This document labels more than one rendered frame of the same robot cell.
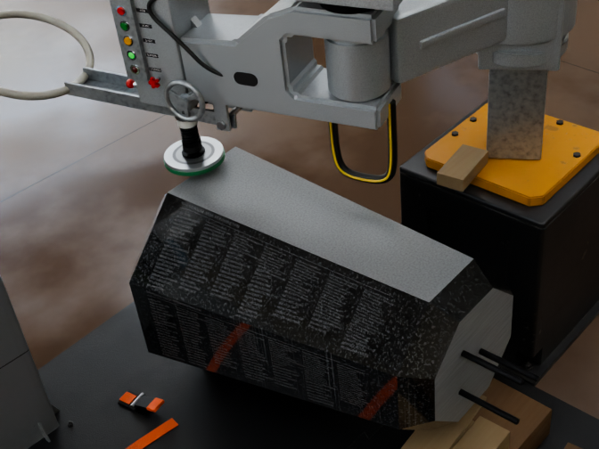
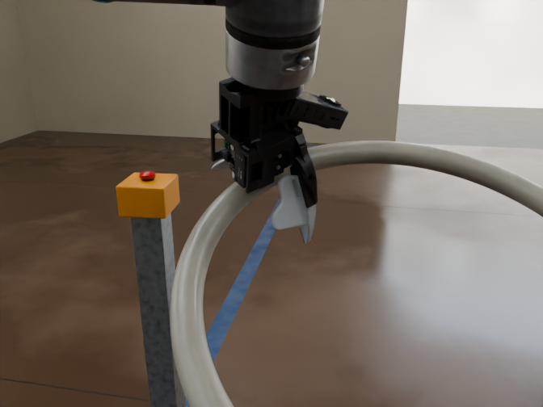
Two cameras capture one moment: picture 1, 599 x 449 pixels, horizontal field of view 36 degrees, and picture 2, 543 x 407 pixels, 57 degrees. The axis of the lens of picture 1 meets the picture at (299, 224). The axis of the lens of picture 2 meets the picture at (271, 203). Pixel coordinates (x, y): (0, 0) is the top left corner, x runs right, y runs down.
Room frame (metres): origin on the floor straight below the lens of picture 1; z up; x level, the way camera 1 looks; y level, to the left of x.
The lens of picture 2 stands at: (2.71, 0.68, 1.45)
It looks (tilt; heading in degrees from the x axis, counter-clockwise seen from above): 20 degrees down; 51
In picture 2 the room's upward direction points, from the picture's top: straight up
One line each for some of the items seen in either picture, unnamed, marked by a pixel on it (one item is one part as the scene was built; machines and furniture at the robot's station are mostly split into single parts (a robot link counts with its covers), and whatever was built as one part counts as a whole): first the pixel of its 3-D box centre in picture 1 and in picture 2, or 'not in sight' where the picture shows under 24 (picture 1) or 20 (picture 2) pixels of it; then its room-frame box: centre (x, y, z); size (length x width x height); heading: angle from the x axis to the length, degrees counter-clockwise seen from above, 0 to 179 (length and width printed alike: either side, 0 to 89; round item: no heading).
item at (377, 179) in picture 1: (362, 141); not in sight; (2.44, -0.23, 1.07); 0.23 x 0.03 x 0.32; 60
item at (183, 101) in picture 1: (190, 95); not in sight; (2.61, 0.30, 1.22); 0.15 x 0.10 x 0.15; 60
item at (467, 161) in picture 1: (463, 167); not in sight; (2.61, -0.59, 0.81); 0.20 x 0.10 x 0.05; 142
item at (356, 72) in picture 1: (357, 58); not in sight; (2.45, -0.23, 1.36); 0.19 x 0.19 x 0.20
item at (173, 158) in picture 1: (193, 153); not in sight; (2.77, 0.34, 0.89); 0.21 x 0.21 x 0.01
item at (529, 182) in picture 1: (513, 148); not in sight; (2.75, -0.80, 0.76); 0.49 x 0.49 x 0.05; 44
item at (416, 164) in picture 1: (509, 233); not in sight; (2.75, -0.80, 0.37); 0.66 x 0.66 x 0.74; 44
